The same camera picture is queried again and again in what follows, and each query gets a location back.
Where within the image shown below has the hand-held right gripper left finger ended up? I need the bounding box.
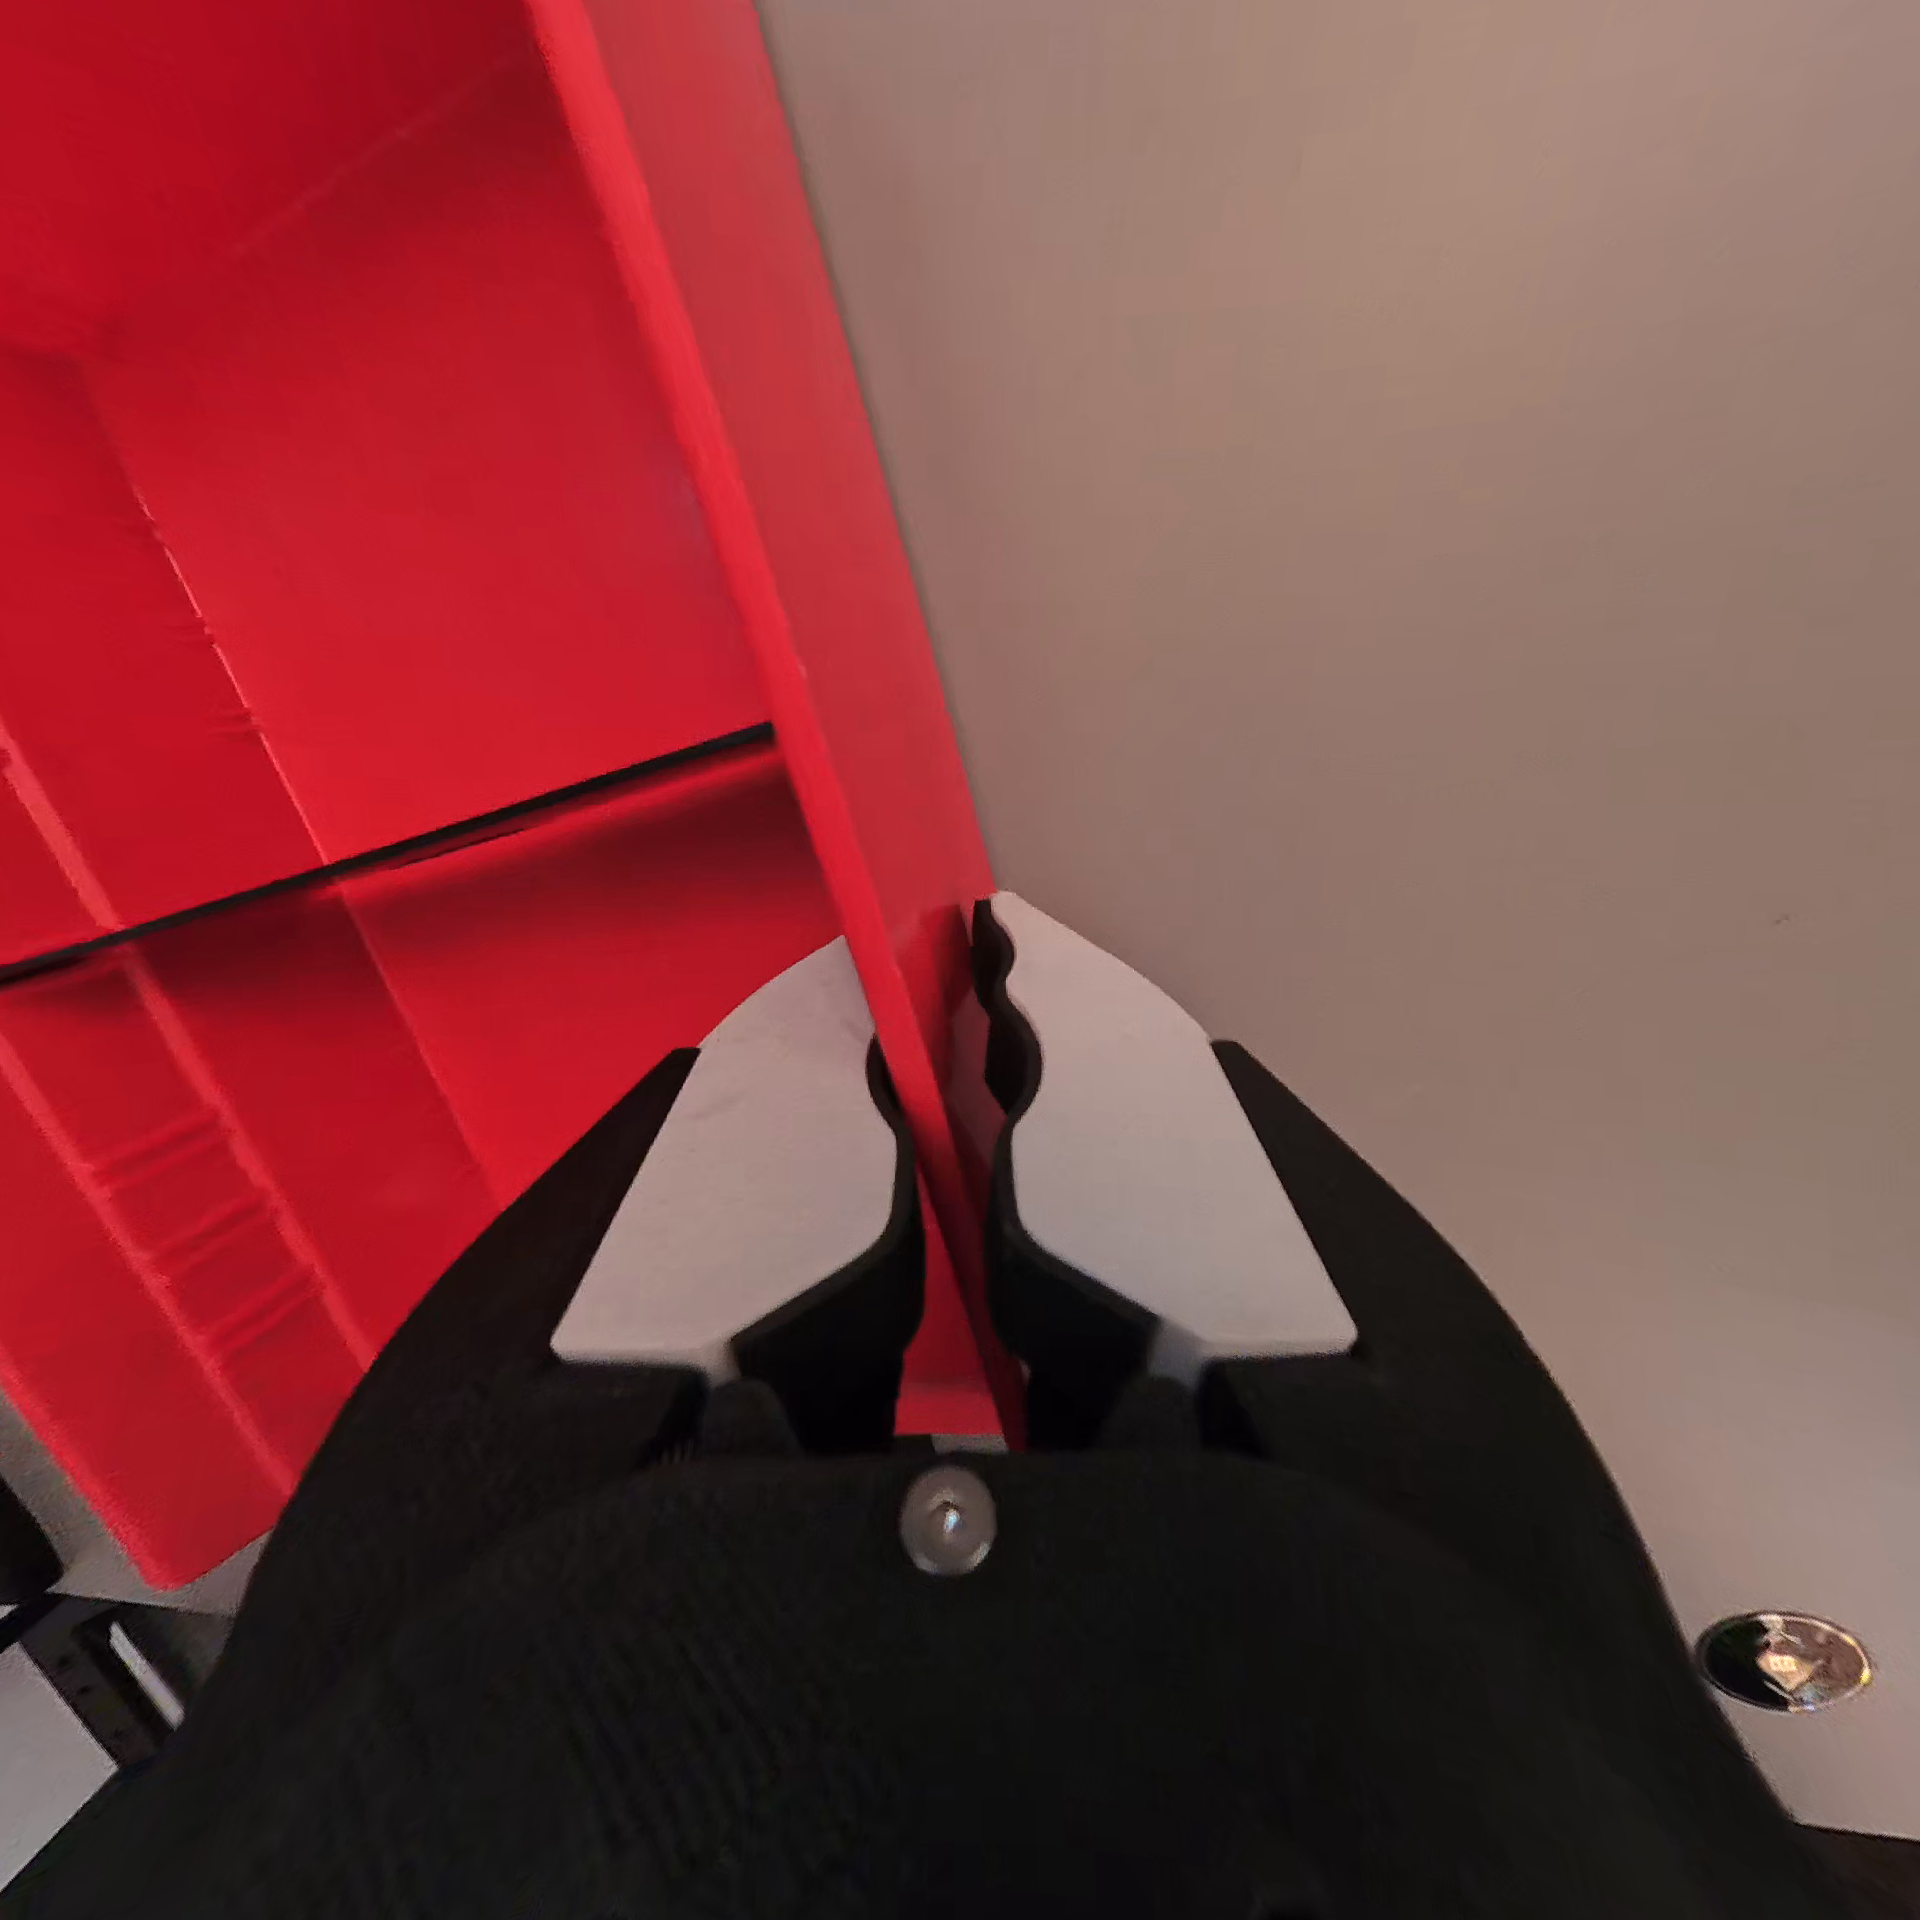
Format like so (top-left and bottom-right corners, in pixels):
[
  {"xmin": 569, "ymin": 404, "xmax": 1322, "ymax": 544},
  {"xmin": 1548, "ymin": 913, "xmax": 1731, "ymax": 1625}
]
[{"xmin": 550, "ymin": 933, "xmax": 923, "ymax": 1373}]

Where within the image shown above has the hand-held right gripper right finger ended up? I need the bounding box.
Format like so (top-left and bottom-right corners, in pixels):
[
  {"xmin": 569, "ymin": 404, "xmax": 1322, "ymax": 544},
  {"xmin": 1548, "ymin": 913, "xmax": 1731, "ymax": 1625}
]
[{"xmin": 970, "ymin": 892, "xmax": 1360, "ymax": 1375}]

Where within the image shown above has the red plastic bin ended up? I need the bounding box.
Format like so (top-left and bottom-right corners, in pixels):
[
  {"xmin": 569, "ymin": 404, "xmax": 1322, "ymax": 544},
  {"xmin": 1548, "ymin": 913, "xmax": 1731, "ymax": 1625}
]
[{"xmin": 0, "ymin": 0, "xmax": 1040, "ymax": 1596}]

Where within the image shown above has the black bin divider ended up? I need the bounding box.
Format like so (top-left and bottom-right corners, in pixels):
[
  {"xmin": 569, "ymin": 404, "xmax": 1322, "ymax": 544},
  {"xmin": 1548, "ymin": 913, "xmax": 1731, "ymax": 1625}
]
[{"xmin": 0, "ymin": 721, "xmax": 779, "ymax": 990}]

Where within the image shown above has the metal table grommet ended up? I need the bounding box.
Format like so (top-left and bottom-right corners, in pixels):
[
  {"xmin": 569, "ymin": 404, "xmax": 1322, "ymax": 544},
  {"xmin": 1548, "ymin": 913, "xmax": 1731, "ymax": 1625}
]
[{"xmin": 1696, "ymin": 1608, "xmax": 1878, "ymax": 1713}]

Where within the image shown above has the black metal table frame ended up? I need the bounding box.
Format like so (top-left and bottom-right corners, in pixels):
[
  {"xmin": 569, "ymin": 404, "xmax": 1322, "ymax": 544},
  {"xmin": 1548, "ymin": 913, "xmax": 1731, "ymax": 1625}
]
[{"xmin": 0, "ymin": 1477, "xmax": 193, "ymax": 1796}]

